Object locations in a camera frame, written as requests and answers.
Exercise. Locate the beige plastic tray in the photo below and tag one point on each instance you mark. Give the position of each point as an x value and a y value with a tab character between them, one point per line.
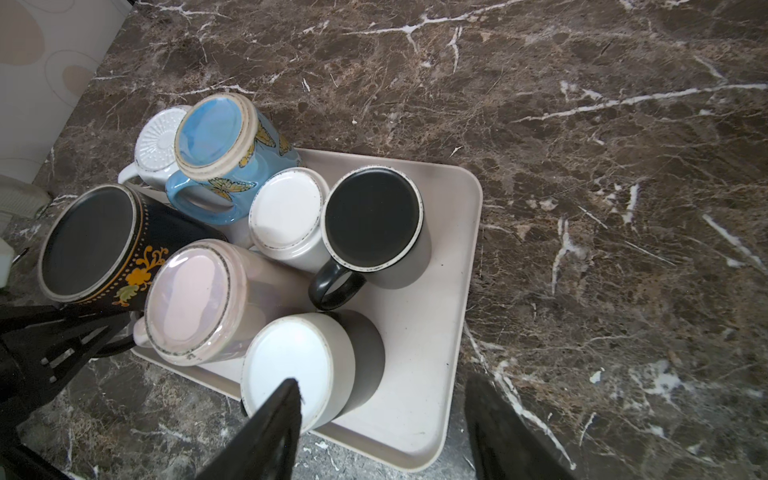
404	423

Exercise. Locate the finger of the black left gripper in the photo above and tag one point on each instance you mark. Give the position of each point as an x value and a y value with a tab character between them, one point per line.
43	348

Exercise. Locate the white ribbed mug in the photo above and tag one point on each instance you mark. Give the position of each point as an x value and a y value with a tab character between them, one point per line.
154	155

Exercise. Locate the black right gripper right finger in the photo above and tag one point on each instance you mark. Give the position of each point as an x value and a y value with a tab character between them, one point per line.
502	447

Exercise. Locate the pink iridescent mug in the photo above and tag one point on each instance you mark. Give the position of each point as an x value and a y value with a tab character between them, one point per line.
210	300

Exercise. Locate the blue butterfly mug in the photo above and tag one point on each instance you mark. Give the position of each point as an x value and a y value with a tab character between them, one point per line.
226	146

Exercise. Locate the black mug white rim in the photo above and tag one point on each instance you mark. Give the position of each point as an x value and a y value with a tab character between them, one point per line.
375	230

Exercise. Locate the black and white mug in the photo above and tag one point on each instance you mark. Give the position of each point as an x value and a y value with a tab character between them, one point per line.
337	359

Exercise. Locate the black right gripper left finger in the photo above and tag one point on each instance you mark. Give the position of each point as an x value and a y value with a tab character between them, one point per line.
265	448

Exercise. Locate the plain white mug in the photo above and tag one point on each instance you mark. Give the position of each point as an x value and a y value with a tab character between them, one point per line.
285	219

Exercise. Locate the black skull mug red inside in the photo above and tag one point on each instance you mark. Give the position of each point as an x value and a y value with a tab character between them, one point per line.
105	250

